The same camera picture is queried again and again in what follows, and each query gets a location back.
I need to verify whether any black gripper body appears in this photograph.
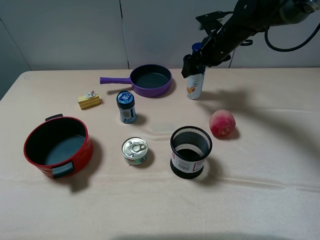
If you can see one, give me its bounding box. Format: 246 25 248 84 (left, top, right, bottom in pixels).
196 29 240 67

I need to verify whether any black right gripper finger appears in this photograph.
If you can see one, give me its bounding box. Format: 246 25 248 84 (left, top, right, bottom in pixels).
197 65 206 74

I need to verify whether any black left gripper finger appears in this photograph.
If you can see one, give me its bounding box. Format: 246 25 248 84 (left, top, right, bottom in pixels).
181 54 198 78

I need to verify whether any blue and white yogurt bottle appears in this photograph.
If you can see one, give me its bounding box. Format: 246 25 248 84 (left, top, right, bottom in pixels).
186 42 206 101

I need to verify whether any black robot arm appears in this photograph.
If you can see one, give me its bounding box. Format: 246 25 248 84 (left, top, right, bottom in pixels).
181 0 320 78

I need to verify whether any purple frying pan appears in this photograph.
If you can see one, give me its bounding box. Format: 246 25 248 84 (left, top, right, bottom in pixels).
99 64 172 98

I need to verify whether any red peach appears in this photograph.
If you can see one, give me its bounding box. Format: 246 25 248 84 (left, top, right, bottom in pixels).
209 109 236 138

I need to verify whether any small blue-lidded jar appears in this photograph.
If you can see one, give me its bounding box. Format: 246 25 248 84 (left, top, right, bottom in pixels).
116 90 137 124

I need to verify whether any black mesh pen holder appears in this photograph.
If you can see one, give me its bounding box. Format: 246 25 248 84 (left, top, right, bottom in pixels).
170 126 213 179

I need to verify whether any silver pull-tab tin can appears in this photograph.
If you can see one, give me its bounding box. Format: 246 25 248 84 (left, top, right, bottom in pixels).
121 137 148 166

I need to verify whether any yellow toy cake slice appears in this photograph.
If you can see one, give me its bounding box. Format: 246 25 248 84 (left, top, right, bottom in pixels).
77 90 101 110

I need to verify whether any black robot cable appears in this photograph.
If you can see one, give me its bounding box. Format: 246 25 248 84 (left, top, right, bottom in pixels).
264 21 320 52

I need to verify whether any red pot with black handles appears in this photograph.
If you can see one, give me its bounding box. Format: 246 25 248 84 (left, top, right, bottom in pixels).
23 114 93 179

